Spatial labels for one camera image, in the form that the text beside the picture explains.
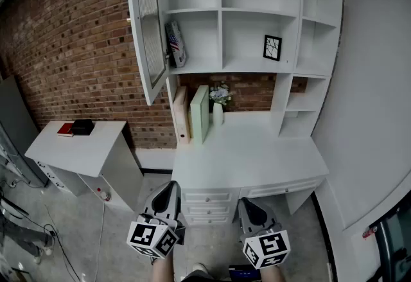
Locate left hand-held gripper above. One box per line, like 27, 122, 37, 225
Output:
127, 181, 187, 260

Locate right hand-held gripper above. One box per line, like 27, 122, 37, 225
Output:
238, 197, 291, 269

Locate white ribbed-glass cabinet door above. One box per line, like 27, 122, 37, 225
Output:
125, 0, 170, 107

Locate person's left forearm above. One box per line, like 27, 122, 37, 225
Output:
150, 256, 176, 282

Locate person's right forearm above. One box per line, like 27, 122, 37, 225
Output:
256, 266, 286, 282

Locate black device with blue screen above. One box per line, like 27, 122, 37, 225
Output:
228, 264, 261, 280

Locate white red-capped bottle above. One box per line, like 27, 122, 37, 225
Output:
96, 186, 112, 202

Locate person's dark shorts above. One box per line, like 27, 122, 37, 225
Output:
180, 269, 232, 282

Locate beige box file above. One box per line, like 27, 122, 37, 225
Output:
173, 86, 191, 146

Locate pale green box file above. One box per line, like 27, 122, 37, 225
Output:
189, 84, 211, 145

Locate white side table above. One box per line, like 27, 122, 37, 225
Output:
24, 119, 144, 211

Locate black box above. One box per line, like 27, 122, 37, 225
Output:
70, 119, 96, 137

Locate pale flower bouquet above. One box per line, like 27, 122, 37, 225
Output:
208, 81, 236, 113

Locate red book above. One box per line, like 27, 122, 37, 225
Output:
57, 122, 75, 138

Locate dark glass door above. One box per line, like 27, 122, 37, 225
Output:
374, 206, 411, 282

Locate flag-print box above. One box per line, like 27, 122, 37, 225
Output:
164, 20, 189, 69

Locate white floor cable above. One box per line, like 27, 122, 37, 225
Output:
95, 202, 107, 282

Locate black floor cable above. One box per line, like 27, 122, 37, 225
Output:
0, 197, 81, 282

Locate red wall fixture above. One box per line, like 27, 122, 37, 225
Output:
362, 225, 378, 240

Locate black picture frame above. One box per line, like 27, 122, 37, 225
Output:
263, 34, 283, 62

